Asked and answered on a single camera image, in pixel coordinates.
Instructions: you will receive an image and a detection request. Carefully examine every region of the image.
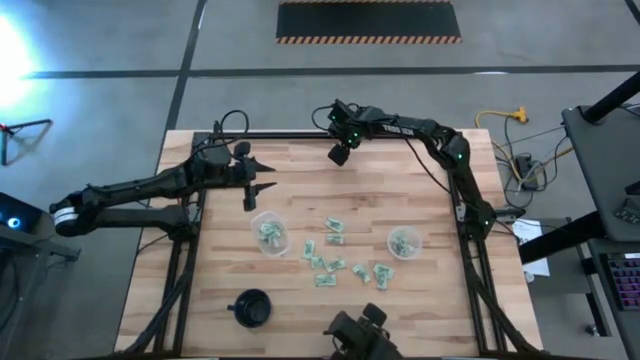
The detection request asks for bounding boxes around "backlit computer keyboard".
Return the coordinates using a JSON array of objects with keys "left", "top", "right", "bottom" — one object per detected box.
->
[{"left": 599, "top": 251, "right": 640, "bottom": 312}]

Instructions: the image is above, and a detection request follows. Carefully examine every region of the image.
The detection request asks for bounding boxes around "dark grey office desk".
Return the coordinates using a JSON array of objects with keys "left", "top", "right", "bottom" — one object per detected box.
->
[{"left": 574, "top": 237, "right": 640, "bottom": 360}]

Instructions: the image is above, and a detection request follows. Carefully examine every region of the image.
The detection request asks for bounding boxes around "black metal table frame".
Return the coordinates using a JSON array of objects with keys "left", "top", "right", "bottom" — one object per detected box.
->
[{"left": 114, "top": 119, "right": 544, "bottom": 360}]

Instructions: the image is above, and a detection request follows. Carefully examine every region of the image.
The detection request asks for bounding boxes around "black looped camera cable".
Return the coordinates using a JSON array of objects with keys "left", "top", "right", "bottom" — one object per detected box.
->
[
  {"left": 310, "top": 103, "right": 334, "bottom": 132},
  {"left": 217, "top": 109, "right": 250, "bottom": 146}
]

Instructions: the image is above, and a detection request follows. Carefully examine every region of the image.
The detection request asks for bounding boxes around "black computer blue light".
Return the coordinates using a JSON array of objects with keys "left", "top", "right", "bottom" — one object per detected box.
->
[{"left": 0, "top": 192, "right": 44, "bottom": 234}]

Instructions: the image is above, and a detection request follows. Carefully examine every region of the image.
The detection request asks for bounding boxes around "yellow extension cord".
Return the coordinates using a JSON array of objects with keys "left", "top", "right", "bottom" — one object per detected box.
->
[{"left": 473, "top": 105, "right": 575, "bottom": 180}]

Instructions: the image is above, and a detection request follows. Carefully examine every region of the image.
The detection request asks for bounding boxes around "small black keypad device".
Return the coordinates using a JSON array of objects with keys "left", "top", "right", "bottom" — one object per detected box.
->
[{"left": 612, "top": 197, "right": 640, "bottom": 226}]

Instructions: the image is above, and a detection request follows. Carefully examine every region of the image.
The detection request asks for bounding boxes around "dark metal side stand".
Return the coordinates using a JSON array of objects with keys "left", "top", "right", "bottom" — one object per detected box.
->
[{"left": 0, "top": 227, "right": 82, "bottom": 301}]

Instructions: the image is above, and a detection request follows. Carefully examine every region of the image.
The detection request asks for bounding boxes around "black diagonal stand pole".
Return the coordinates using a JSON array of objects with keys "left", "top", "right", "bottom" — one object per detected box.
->
[{"left": 582, "top": 69, "right": 640, "bottom": 125}]

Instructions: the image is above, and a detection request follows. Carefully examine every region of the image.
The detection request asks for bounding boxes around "clear plastic container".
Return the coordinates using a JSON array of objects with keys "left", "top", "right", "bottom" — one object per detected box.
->
[
  {"left": 386, "top": 224, "right": 424, "bottom": 260},
  {"left": 249, "top": 210, "right": 291, "bottom": 259}
]

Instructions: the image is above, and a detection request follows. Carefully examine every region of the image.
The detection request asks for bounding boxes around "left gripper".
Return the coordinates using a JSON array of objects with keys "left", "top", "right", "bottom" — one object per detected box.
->
[{"left": 207, "top": 141, "right": 278, "bottom": 212}]

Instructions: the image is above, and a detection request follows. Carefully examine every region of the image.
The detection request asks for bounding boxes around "black cup with handle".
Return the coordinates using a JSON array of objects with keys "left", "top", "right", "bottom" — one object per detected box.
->
[{"left": 226, "top": 288, "right": 274, "bottom": 330}]

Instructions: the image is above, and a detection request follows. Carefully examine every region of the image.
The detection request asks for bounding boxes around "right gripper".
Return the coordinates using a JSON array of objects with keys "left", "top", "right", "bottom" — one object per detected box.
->
[{"left": 327, "top": 98, "right": 374, "bottom": 167}]

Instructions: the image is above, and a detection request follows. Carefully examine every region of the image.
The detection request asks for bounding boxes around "grey desk surface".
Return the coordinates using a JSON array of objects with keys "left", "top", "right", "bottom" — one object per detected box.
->
[{"left": 560, "top": 104, "right": 640, "bottom": 244}]

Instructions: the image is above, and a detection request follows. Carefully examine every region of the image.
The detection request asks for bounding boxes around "black diagonal support beam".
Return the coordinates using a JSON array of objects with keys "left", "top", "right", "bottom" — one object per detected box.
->
[{"left": 519, "top": 213, "right": 607, "bottom": 265}]

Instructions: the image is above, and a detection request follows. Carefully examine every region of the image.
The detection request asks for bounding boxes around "white paper sheet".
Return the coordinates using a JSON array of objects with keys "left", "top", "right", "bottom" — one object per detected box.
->
[{"left": 512, "top": 218, "right": 551, "bottom": 278}]

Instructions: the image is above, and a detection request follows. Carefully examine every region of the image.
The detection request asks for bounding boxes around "black triangular floor stand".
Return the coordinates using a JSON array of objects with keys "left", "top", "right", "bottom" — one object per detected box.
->
[{"left": 0, "top": 118, "right": 54, "bottom": 167}]

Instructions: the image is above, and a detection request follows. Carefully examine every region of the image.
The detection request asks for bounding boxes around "black hazard-striped floor mat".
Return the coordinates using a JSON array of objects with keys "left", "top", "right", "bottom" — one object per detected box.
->
[{"left": 275, "top": 0, "right": 462, "bottom": 45}]

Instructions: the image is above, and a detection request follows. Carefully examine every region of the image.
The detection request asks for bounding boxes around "black power strip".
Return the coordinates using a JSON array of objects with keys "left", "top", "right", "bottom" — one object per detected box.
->
[{"left": 514, "top": 154, "right": 540, "bottom": 191}]

